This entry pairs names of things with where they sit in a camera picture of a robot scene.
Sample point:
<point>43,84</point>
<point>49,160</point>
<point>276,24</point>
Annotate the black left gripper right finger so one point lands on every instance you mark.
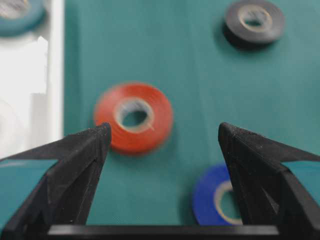
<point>266,190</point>

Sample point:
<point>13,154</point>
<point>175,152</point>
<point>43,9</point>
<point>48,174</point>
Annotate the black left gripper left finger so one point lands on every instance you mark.
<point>52,184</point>

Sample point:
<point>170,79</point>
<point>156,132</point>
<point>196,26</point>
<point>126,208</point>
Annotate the blue tape roll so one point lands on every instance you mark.
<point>214,201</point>

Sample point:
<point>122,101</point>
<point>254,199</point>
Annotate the teal tape roll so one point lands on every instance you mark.
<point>20,16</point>

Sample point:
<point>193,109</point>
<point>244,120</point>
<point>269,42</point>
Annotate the white tape roll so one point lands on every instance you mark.
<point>11,130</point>

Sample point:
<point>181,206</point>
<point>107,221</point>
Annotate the red tape roll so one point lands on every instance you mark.
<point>116,103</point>

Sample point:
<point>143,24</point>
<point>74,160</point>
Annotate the white plastic case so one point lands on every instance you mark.
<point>32,77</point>

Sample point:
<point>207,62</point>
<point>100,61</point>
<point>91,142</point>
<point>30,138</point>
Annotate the black tape roll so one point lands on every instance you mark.
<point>253,24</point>

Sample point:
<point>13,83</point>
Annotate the green table cloth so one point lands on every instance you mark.
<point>183,48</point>

